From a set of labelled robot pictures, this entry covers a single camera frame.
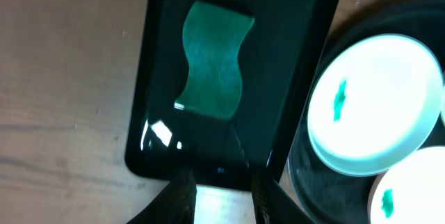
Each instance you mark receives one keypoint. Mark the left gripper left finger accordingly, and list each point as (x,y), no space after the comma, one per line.
(175,204)

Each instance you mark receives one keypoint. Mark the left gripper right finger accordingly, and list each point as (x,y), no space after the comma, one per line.
(272,205)

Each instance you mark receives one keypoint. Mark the white plate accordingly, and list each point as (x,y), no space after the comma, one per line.
(410,192)

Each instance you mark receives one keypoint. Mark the mint green plate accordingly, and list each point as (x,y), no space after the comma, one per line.
(375,104)

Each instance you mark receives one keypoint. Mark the green wavy sponge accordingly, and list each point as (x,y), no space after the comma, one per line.
(212,37)

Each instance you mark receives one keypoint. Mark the pale green plate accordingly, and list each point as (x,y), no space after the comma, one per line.
(442,108)

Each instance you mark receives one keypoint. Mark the round black tray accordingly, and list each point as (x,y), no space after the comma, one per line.
(328,196)

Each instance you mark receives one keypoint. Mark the dark green rectangular tray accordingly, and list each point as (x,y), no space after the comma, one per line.
(277,61)

